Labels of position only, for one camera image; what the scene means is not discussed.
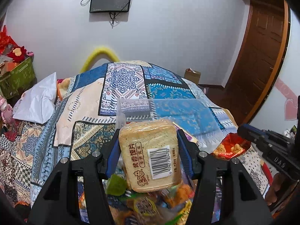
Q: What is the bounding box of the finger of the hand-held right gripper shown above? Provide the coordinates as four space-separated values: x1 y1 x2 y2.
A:
237 123 270 147

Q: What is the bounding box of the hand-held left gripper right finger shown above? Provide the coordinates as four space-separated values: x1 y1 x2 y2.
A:
176 129 275 225

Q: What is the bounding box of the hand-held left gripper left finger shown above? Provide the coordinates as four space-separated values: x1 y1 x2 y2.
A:
28 128 122 225

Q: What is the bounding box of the red snack packet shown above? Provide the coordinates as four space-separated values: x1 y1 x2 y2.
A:
212 132 251 161

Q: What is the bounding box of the toasted bread slice packet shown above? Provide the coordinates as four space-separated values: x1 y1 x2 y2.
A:
118 119 182 193

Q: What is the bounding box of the clear plastic snack box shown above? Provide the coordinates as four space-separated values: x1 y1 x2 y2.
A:
78 159 223 225

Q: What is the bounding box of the person's right hand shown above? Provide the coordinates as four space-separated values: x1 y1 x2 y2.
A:
264 172 291 207

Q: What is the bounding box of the pink heart sticker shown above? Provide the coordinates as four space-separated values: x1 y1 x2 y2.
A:
284 96 300 120

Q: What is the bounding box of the white wardrobe sliding door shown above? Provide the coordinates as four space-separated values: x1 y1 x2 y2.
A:
248 7 300 136

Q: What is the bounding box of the blue patchwork blanket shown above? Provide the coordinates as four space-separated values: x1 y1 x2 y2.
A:
0 61 277 225

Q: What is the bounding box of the brown wooden door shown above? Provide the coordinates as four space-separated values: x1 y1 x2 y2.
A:
223 0 285 122

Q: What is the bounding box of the brown cardboard box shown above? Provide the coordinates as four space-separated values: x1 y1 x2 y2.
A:
184 68 201 85

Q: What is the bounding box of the red yellow fleece blanket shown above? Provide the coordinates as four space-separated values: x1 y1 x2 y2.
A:
56 78 71 100

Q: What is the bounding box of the white plastic bag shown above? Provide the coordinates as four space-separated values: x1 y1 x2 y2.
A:
13 72 58 124

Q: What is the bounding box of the yellow foam tube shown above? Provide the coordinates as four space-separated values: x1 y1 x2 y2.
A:
80 46 121 73

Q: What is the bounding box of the pink toy figure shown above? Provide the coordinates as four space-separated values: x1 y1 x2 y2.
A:
0 96 13 123

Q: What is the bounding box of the green storage basket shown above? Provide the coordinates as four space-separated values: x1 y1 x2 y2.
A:
0 57 37 99

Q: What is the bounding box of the red plush toy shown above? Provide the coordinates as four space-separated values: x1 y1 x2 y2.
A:
7 46 29 62

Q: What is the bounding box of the red paper decoration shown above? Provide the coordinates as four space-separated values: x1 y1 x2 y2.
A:
0 26 17 52

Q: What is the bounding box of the black hanging monitor cable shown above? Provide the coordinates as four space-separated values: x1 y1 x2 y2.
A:
109 12 120 29

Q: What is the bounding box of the small black wall monitor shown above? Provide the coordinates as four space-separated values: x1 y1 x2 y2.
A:
89 0 133 13

